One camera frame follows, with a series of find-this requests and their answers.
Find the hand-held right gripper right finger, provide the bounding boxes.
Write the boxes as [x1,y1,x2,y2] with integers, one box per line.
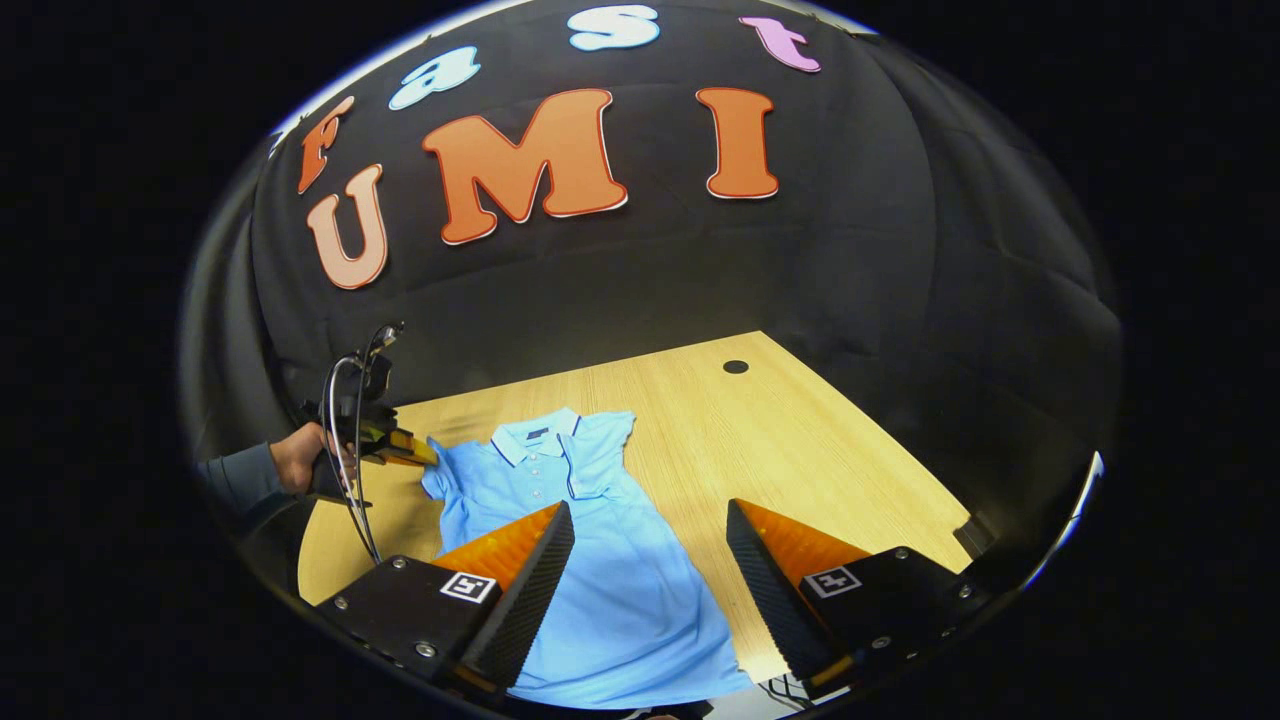
[726,498,991,701]

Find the black and white gripper cable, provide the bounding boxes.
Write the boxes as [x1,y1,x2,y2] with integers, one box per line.
[320,320,406,566]

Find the tangled floor cables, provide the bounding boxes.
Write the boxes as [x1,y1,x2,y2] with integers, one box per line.
[755,675,836,709]

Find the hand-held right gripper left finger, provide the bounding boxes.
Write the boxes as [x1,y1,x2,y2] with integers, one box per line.
[315,500,576,696]

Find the light blue T-shirt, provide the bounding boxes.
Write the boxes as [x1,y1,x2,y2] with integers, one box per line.
[420,407,753,711]

